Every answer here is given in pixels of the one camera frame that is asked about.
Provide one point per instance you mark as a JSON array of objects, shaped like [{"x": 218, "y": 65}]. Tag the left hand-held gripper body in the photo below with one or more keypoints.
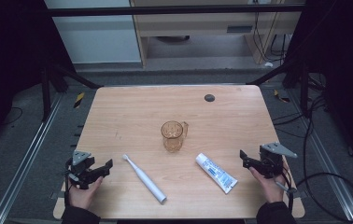
[{"x": 81, "y": 161}]

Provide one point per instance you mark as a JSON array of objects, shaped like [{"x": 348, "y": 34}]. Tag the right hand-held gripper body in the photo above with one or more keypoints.
[{"x": 272, "y": 158}]

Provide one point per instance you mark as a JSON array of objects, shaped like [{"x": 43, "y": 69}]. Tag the white blue toothpaste tube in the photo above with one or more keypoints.
[{"x": 216, "y": 172}]

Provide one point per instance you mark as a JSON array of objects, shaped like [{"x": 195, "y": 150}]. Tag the white electric toothbrush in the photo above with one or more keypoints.
[{"x": 146, "y": 180}]

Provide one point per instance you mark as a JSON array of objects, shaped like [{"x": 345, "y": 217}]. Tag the amber transparent cup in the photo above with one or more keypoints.
[{"x": 173, "y": 137}]

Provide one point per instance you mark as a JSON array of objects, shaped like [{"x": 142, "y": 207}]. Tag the person's left hand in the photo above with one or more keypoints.
[{"x": 82, "y": 194}]

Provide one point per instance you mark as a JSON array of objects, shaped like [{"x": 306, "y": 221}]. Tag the person's right hand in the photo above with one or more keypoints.
[{"x": 271, "y": 188}]

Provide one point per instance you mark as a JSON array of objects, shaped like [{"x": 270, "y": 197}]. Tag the grey tape piece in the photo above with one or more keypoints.
[
  {"x": 59, "y": 195},
  {"x": 300, "y": 194}
]

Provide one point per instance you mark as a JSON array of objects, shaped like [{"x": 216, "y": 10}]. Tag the yellow black striped tape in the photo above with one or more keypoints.
[
  {"x": 281, "y": 97},
  {"x": 79, "y": 100}
]

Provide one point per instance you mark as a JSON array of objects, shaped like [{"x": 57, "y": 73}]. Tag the dark round table grommet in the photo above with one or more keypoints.
[{"x": 209, "y": 98}]

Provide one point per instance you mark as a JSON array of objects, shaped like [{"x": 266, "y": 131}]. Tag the black metal stand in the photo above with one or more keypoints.
[
  {"x": 45, "y": 93},
  {"x": 303, "y": 90}
]

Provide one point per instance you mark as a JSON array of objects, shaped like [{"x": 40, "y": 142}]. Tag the small white floor object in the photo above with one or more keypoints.
[{"x": 268, "y": 64}]

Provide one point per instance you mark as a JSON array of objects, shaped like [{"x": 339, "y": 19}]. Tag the dark curtain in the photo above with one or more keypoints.
[
  {"x": 9, "y": 62},
  {"x": 345, "y": 62}
]

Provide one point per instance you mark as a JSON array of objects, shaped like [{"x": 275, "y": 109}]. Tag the white cabinet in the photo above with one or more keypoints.
[{"x": 96, "y": 40}]

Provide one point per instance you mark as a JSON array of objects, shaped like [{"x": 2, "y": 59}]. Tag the light wooden desk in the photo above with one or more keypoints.
[{"x": 196, "y": 25}]

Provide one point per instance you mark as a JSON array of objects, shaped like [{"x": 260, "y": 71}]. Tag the aluminium floor rail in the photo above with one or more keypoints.
[
  {"x": 327, "y": 161},
  {"x": 25, "y": 161}
]

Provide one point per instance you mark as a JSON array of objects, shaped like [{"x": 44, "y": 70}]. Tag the black horizontal frame bar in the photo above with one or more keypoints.
[{"x": 165, "y": 10}]

